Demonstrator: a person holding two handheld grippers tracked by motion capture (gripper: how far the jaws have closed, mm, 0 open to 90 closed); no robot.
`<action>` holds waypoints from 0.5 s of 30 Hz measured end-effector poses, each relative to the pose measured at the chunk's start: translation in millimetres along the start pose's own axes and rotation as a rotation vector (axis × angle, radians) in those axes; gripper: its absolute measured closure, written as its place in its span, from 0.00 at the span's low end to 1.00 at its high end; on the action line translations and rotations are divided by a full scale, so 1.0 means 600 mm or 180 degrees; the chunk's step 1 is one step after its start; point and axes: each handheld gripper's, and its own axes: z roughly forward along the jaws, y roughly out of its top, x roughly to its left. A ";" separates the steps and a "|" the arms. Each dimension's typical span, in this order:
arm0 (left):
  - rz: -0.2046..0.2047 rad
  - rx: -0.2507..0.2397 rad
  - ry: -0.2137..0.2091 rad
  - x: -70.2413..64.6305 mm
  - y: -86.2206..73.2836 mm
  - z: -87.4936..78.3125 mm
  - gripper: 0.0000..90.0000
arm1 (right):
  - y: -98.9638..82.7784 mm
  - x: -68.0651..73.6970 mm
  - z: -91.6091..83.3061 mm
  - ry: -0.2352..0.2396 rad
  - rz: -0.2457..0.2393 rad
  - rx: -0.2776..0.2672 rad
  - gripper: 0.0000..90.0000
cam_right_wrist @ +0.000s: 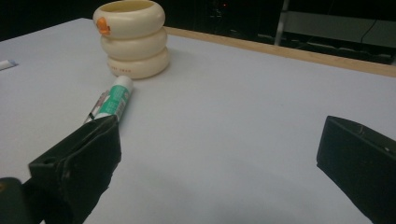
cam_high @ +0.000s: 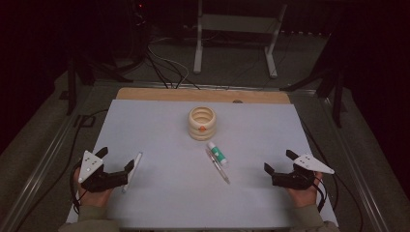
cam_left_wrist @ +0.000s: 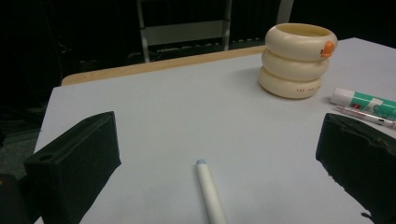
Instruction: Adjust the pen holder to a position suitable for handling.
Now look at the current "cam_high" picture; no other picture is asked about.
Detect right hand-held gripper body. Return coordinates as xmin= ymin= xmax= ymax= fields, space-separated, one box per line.
xmin=271 ymin=154 xmax=336 ymax=190

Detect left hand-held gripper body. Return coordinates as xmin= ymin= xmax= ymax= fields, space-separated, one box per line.
xmin=77 ymin=150 xmax=130 ymax=193

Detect clear pen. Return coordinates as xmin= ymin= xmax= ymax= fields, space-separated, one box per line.
xmin=205 ymin=148 xmax=231 ymax=186

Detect green and white glue stick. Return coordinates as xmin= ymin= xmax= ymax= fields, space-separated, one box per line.
xmin=207 ymin=141 xmax=228 ymax=167

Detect cream ringed pen holder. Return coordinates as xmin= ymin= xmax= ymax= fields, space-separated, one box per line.
xmin=188 ymin=105 xmax=218 ymax=142

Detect person's left hand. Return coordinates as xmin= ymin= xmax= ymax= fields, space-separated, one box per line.
xmin=73 ymin=167 xmax=114 ymax=208

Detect person's right hand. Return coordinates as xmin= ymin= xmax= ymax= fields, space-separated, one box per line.
xmin=284 ymin=172 xmax=323 ymax=209

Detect pale grey table mat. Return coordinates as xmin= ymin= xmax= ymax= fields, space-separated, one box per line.
xmin=66 ymin=99 xmax=338 ymax=229

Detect black tripod stand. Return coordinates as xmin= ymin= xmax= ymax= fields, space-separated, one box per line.
xmin=66 ymin=54 xmax=133 ymax=116
xmin=279 ymin=64 xmax=346 ymax=129

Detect white metal stand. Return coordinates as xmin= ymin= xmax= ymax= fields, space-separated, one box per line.
xmin=192 ymin=0 xmax=288 ymax=80

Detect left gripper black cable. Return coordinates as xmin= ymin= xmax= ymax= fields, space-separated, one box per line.
xmin=69 ymin=159 xmax=88 ymax=215

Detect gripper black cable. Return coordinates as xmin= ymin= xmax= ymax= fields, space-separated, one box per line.
xmin=312 ymin=175 xmax=328 ymax=214
xmin=69 ymin=159 xmax=88 ymax=215

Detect long black floor cable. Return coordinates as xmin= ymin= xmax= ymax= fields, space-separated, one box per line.
xmin=14 ymin=108 xmax=109 ymax=232
xmin=301 ymin=119 xmax=365 ymax=232

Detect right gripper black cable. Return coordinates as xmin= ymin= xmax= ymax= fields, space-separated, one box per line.
xmin=312 ymin=175 xmax=328 ymax=214

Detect metal floor rail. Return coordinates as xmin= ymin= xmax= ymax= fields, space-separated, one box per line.
xmin=96 ymin=80 xmax=317 ymax=95
xmin=317 ymin=93 xmax=391 ymax=232
xmin=0 ymin=81 xmax=98 ymax=232

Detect black floor cable bundle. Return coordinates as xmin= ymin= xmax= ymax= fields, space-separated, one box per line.
xmin=144 ymin=52 xmax=201 ymax=91

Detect white floor cable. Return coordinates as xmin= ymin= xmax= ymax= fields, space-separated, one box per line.
xmin=147 ymin=44 xmax=190 ymax=89

